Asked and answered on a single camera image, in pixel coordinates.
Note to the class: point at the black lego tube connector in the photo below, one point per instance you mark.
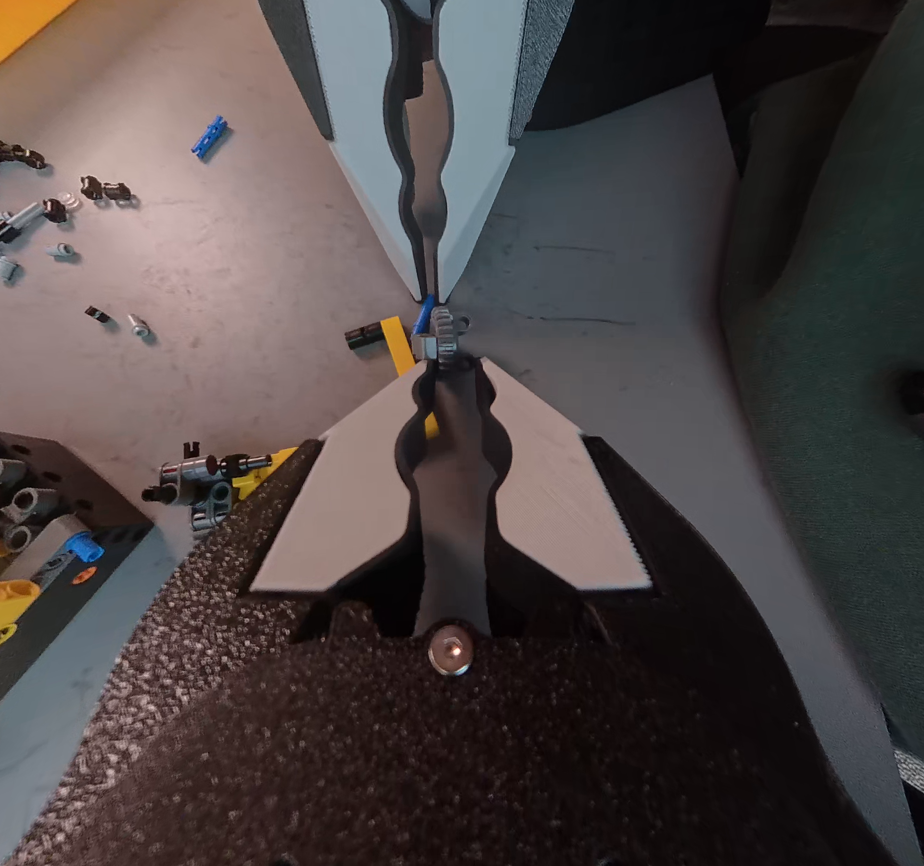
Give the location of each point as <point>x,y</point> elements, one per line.
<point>364,336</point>

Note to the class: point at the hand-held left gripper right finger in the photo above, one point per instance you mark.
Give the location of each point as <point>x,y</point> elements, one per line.
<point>563,512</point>

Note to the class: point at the pile of small lego pieces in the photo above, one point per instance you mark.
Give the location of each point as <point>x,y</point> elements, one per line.
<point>50,211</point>

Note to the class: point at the small grey lego pin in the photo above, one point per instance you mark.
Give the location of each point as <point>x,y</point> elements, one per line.
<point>61,250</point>

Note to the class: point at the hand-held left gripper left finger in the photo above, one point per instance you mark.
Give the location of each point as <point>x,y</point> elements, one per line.
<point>339,512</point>

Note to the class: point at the yellow grey lego claw assembly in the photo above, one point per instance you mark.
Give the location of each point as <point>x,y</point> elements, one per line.
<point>191,473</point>

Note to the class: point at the blue lego pin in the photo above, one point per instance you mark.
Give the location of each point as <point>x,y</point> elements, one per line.
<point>426,304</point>
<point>211,137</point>

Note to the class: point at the grey lego gear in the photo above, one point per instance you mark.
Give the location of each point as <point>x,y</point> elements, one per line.
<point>447,339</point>

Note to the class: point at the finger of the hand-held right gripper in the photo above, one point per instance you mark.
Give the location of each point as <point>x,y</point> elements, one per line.
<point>354,86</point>
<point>483,86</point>

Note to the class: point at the large yellow black lego model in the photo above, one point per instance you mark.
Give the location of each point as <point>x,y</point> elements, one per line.
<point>108,541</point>

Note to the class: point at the small black lego bush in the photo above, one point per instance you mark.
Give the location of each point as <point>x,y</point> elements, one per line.
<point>97,314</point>

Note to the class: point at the yellow lego beam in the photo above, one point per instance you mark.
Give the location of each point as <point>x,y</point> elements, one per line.
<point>395,346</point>

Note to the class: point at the small grey lego bush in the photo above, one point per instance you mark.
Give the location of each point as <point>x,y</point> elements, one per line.
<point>139,325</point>

